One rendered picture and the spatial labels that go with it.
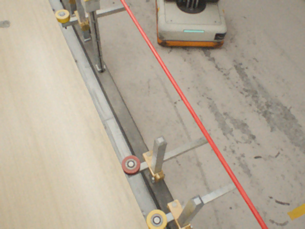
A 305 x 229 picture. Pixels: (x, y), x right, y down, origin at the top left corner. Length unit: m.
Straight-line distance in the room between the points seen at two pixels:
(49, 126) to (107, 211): 0.47
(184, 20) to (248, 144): 1.22
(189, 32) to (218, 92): 0.60
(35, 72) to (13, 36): 0.29
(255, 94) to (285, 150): 0.55
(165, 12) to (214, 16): 0.45
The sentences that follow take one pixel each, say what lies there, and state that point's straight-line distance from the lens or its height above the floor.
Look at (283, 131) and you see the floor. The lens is 2.63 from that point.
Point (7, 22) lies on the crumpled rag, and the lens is 1.87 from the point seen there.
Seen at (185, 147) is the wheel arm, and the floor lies 0.82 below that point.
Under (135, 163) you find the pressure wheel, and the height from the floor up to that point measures 0.90.
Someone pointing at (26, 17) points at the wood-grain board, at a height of 0.90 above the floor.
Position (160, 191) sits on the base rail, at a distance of 1.43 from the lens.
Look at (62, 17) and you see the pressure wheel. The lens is 1.82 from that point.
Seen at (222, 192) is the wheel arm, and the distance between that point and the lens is 1.35.
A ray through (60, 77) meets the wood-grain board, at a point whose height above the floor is 0.90.
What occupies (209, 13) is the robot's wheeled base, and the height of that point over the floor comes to 0.28.
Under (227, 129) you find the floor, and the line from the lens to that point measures 2.46.
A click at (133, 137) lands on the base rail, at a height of 0.70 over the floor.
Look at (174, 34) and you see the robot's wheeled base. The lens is 2.71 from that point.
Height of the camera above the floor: 2.07
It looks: 59 degrees down
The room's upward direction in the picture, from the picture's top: 6 degrees clockwise
